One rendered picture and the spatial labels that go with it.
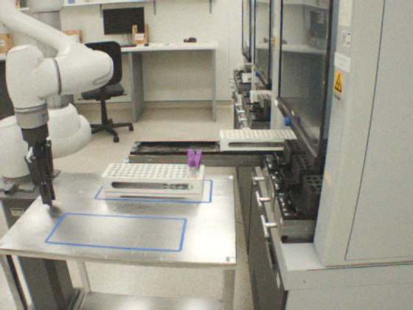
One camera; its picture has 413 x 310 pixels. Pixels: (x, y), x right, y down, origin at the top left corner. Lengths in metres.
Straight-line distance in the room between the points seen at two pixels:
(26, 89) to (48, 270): 0.96
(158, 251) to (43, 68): 0.53
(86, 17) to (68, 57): 4.12
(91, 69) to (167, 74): 4.00
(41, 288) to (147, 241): 0.98
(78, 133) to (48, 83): 0.57
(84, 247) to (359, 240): 0.67
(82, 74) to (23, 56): 0.16
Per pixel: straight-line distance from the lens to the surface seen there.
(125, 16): 4.73
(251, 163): 1.43
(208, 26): 4.87
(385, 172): 0.89
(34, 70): 0.97
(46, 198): 1.11
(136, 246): 0.90
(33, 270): 1.75
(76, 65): 0.99
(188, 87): 4.99
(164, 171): 1.12
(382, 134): 0.85
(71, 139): 1.51
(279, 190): 1.16
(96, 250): 0.90
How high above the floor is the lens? 1.35
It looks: 23 degrees down
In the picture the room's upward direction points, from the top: 1 degrees counter-clockwise
